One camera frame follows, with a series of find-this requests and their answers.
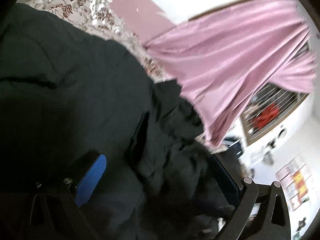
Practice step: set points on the red garment in window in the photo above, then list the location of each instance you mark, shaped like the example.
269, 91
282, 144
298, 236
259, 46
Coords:
266, 116

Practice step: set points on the barred window with wooden frame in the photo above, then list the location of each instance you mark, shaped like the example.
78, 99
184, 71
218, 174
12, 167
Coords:
286, 100

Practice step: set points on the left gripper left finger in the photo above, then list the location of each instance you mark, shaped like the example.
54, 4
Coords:
55, 212

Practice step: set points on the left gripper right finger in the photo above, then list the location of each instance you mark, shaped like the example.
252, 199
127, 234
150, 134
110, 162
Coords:
260, 210

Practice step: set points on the black coat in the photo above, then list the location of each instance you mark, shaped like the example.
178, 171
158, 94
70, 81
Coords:
66, 95

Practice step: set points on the floral satin bedspread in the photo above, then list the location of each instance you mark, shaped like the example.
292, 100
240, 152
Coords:
96, 17

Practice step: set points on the dark blue bag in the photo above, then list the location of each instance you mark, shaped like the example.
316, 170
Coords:
234, 143

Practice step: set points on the wall calendar poster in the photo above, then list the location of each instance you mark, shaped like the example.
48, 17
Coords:
293, 178

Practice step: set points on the pink curtain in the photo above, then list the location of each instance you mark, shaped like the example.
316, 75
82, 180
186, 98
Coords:
223, 58

